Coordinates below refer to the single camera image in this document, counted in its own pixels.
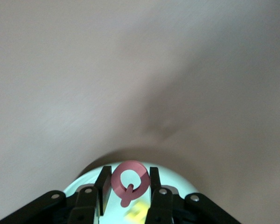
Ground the yellow foam uppercase H letter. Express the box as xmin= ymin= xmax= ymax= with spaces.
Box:
xmin=125 ymin=202 xmax=152 ymax=224

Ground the brown table cover sheet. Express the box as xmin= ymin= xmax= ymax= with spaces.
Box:
xmin=0 ymin=0 xmax=280 ymax=224

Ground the pink foam uppercase Q letter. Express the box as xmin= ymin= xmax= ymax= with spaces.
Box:
xmin=111 ymin=160 xmax=150 ymax=208

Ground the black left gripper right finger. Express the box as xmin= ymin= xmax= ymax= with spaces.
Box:
xmin=145 ymin=167 xmax=176 ymax=224

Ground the green plate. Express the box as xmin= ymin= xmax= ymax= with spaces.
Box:
xmin=63 ymin=161 xmax=200 ymax=224

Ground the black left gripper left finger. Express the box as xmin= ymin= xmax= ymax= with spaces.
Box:
xmin=69 ymin=165 xmax=112 ymax=224

